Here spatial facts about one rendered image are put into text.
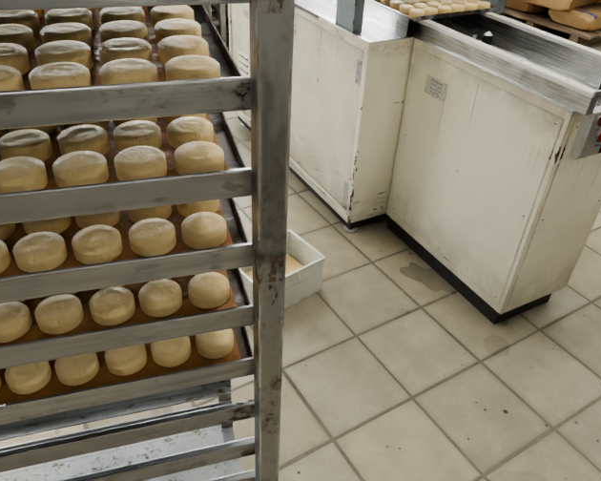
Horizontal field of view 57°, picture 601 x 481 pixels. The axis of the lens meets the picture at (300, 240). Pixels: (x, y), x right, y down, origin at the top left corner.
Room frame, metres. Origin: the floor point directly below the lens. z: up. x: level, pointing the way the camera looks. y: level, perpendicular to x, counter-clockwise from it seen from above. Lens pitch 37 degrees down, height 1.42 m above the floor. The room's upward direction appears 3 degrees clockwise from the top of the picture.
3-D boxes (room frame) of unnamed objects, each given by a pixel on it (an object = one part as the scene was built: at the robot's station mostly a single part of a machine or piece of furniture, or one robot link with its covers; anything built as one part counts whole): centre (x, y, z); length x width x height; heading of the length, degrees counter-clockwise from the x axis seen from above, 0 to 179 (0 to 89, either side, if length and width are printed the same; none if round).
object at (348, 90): (2.64, -0.19, 0.42); 1.28 x 0.72 x 0.84; 30
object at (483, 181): (1.80, -0.68, 0.45); 0.70 x 0.34 x 0.90; 30
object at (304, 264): (1.58, 0.09, 0.08); 0.30 x 0.22 x 0.16; 131
